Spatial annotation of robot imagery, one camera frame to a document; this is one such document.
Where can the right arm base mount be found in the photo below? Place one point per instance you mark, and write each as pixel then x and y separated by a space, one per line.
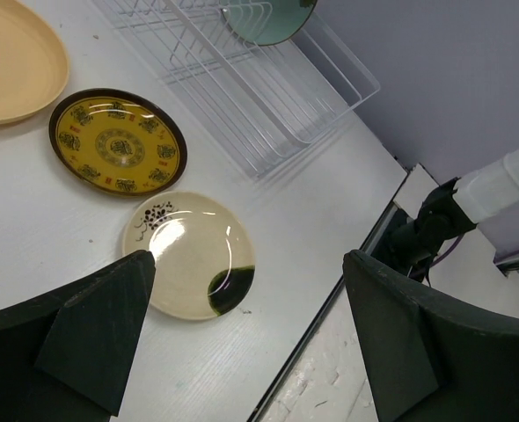
pixel 409 246

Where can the cream plate black mark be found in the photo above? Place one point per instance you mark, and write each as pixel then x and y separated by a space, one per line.
pixel 204 258

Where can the orange round plate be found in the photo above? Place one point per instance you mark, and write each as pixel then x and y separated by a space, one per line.
pixel 34 63

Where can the light blue flower plate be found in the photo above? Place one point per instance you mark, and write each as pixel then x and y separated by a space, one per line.
pixel 266 22

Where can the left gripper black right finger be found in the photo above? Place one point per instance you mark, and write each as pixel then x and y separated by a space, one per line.
pixel 429 356

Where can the yellow patterned black-rim plate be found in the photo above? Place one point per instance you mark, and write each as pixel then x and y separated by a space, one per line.
pixel 118 142

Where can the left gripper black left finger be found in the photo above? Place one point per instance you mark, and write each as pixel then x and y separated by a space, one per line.
pixel 66 355

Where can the white wire dish rack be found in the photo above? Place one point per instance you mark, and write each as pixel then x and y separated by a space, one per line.
pixel 263 104

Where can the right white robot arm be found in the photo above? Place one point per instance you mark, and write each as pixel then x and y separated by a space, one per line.
pixel 455 208

